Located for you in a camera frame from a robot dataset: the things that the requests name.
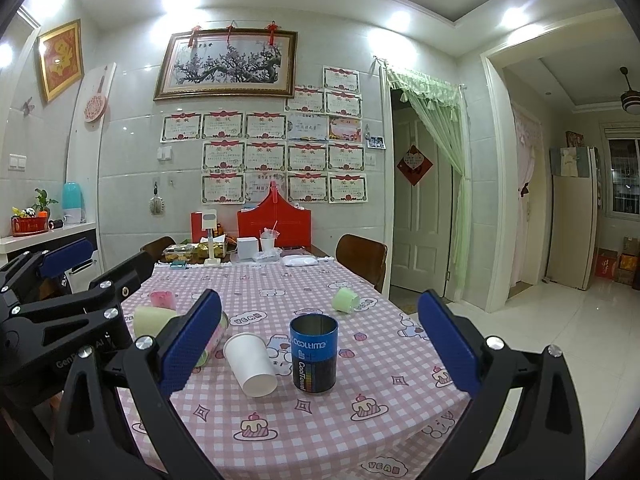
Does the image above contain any white desk stand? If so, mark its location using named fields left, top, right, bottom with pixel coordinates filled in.
left=202, top=208, right=224, bottom=267

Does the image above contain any red diamond door decoration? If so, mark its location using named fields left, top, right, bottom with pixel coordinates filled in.
left=396, top=145, right=434, bottom=187

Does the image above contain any green plastic cup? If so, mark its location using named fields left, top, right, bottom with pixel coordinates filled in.
left=332, top=287, right=361, bottom=315

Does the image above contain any printed metal can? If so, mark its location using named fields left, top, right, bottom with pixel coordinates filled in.
left=195, top=310, right=231, bottom=368

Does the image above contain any blue white humidifier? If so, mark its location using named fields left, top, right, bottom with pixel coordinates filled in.
left=62, top=181, right=86, bottom=226

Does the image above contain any green lace curtain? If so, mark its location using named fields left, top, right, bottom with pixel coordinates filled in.
left=382, top=57, right=474, bottom=302

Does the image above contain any ceiling fan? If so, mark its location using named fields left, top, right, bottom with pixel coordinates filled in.
left=617, top=66, right=640, bottom=112

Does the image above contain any barred window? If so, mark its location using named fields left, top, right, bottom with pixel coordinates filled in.
left=602, top=127, right=640, bottom=219

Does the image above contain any snack tray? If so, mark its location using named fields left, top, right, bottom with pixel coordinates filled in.
left=157, top=244, right=199, bottom=266

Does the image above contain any red gift bag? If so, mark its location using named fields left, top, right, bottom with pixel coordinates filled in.
left=236, top=182, right=312, bottom=250

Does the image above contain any gold framed red picture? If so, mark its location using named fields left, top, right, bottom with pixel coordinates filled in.
left=36, top=19, right=85, bottom=105

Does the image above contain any pale yellow plastic cup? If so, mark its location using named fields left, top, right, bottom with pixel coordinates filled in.
left=132, top=306, right=178, bottom=339

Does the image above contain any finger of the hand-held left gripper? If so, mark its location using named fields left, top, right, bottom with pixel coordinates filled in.
left=10, top=250, right=155, bottom=326
left=0, top=239, right=96, bottom=311

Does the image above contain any blue metal can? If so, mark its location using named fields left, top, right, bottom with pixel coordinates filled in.
left=289, top=314, right=339, bottom=395

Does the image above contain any white refrigerator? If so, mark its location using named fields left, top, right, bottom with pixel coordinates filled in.
left=545, top=146, right=601, bottom=292

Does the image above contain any white paper cup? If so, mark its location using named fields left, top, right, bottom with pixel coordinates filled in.
left=222, top=332, right=279, bottom=398

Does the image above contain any orange cardboard box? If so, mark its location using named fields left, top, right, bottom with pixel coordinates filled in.
left=617, top=252, right=640, bottom=287

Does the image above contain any small red box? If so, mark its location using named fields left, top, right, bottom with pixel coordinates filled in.
left=190, top=211, right=224, bottom=244

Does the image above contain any white panel door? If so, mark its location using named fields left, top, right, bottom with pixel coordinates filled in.
left=392, top=104, right=454, bottom=292

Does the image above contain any framed plum blossom painting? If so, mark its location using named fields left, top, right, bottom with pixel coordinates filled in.
left=152, top=30, right=300, bottom=102

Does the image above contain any pink plastic cup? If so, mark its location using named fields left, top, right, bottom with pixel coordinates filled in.
left=149, top=290, right=180, bottom=312

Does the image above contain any round pink wall ornament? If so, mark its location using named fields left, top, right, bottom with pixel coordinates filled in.
left=82, top=65, right=110, bottom=123

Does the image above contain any white side counter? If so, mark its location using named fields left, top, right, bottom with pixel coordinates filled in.
left=0, top=222, right=99, bottom=257

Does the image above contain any green potted plant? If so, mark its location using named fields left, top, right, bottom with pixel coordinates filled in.
left=31, top=188, right=60, bottom=219

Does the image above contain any pink sheer curtain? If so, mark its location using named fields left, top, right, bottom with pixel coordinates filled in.
left=511, top=105, right=545, bottom=282

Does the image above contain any brown wooden chair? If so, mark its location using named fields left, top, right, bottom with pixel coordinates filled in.
left=140, top=236, right=177, bottom=262
left=335, top=234, right=389, bottom=294

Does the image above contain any red planter pot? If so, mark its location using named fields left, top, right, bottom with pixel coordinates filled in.
left=11, top=215, right=50, bottom=237

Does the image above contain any group of wall certificates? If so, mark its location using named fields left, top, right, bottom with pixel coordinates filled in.
left=160, top=65, right=369, bottom=206

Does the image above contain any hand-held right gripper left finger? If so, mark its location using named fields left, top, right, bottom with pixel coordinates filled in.
left=52, top=288, right=226, bottom=480

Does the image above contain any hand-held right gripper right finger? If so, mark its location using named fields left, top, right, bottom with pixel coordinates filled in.
left=417, top=289, right=608, bottom=480

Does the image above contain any red cardboard box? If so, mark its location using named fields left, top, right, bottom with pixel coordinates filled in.
left=595, top=247, right=621, bottom=279

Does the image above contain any pink checked tablecloth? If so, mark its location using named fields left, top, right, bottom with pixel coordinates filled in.
left=117, top=255, right=473, bottom=480

